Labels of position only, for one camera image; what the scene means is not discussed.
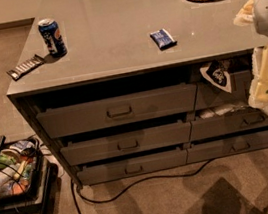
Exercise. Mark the grey drawer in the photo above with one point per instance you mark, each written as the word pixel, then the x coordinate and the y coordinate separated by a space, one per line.
pixel 227 147
pixel 210 96
pixel 115 111
pixel 228 124
pixel 132 167
pixel 126 143

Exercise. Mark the dark snack bar wrapper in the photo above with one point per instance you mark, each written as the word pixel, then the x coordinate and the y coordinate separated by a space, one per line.
pixel 24 68

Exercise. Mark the blue snack packet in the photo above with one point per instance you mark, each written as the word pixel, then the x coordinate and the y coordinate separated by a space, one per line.
pixel 163 39

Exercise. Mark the white plastic bag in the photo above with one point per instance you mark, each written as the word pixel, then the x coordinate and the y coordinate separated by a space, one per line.
pixel 221 110

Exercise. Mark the blue pepsi can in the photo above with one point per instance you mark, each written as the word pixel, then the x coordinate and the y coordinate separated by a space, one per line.
pixel 49 30

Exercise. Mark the black bin of snacks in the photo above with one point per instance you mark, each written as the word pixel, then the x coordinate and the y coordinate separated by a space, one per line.
pixel 20 171

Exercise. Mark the black and white chip bag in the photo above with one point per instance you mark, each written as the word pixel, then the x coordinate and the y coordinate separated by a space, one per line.
pixel 217 74

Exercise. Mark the grey drawer cabinet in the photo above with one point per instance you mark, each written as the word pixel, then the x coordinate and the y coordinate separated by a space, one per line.
pixel 110 53

